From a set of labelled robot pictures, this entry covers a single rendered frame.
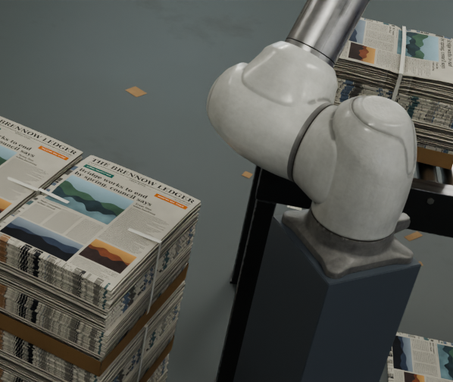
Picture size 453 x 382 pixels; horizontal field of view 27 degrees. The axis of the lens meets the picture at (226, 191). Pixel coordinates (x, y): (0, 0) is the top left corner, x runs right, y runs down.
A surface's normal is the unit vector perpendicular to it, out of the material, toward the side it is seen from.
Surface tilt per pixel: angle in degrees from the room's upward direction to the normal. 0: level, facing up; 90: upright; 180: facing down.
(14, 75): 0
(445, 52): 2
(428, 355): 1
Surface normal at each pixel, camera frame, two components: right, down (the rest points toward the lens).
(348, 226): -0.30, 0.59
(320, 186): -0.65, 0.40
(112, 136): 0.16, -0.82
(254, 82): -0.44, -0.35
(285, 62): -0.26, -0.19
